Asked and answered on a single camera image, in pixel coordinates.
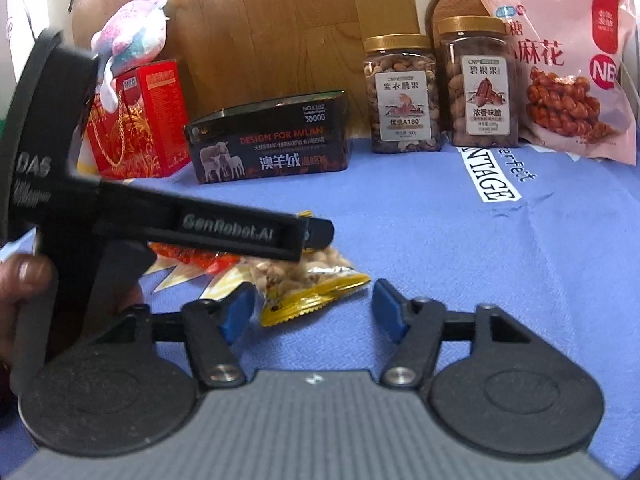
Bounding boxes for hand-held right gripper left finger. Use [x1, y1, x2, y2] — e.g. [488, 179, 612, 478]
[87, 282, 257, 391]

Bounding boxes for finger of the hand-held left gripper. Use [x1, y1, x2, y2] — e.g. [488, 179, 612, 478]
[95, 181, 336, 263]

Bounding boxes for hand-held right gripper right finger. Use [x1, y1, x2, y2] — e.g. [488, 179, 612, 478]
[372, 279, 528, 388]

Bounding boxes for red snack packet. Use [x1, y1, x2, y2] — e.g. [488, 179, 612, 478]
[147, 242, 243, 276]

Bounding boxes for clear nut packet gold edges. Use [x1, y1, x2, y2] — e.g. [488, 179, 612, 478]
[242, 247, 372, 328]

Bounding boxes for black tin box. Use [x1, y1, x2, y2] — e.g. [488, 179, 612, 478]
[184, 91, 351, 185]

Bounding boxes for person's left hand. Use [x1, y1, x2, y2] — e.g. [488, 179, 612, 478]
[0, 252, 58, 413]

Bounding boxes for blue printed cloth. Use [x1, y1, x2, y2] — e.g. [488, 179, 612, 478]
[0, 135, 640, 480]

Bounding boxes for red gift box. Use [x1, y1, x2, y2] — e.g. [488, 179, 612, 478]
[85, 59, 193, 180]

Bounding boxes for pastel plush toy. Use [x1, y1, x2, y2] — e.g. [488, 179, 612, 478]
[90, 0, 171, 108]

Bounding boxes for cashew jar gold lid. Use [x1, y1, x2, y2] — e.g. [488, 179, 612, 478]
[362, 34, 443, 155]

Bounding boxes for wooden board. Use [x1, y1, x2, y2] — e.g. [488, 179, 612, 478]
[165, 0, 421, 141]

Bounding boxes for pecan jar gold lid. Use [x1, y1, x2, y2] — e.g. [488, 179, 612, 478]
[436, 16, 521, 148]

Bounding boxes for pink snack bag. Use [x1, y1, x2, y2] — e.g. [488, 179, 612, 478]
[474, 0, 638, 166]

